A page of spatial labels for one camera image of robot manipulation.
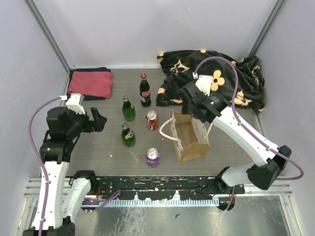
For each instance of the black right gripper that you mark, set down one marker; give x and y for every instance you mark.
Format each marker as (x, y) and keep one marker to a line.
(185, 109)

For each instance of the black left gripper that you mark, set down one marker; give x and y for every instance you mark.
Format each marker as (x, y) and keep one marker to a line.
(97, 126)

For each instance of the burlap canvas cat-print bag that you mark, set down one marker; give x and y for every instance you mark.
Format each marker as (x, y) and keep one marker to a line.
(189, 136)

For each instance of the glass cola bottle red cap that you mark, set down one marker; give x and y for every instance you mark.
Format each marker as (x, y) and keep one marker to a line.
(145, 91)

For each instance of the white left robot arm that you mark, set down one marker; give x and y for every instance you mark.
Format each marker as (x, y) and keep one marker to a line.
(55, 214)

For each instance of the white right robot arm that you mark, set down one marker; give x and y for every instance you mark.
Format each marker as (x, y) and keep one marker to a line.
(266, 164)

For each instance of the green bottle far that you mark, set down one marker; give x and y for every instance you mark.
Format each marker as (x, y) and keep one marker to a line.
(128, 109)

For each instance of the green bottle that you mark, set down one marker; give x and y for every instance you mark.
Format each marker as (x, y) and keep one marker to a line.
(128, 109)
(127, 135)

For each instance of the green bottle near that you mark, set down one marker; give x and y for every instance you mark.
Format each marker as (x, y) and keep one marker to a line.
(127, 135)

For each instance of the pink folded cloth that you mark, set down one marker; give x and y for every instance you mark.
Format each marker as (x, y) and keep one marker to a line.
(91, 83)

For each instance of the black floral fleece blanket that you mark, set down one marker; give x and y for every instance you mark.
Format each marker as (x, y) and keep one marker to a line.
(226, 74)

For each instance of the dark teal folded cloth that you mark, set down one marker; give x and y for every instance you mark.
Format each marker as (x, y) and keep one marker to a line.
(86, 98)

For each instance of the red cola can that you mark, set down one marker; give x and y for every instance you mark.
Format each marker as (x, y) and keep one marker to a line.
(152, 120)

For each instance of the purple soda can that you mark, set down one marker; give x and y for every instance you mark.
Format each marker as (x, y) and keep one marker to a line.
(152, 157)

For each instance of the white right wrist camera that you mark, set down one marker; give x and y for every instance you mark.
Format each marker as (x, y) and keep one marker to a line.
(203, 82)

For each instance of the white slotted cable duct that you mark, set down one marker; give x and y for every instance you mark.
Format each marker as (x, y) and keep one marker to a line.
(175, 202)

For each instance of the black mounting base rail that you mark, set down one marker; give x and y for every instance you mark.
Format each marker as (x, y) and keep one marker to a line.
(161, 188)

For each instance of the aluminium frame rail front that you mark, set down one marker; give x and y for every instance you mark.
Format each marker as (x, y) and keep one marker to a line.
(36, 186)

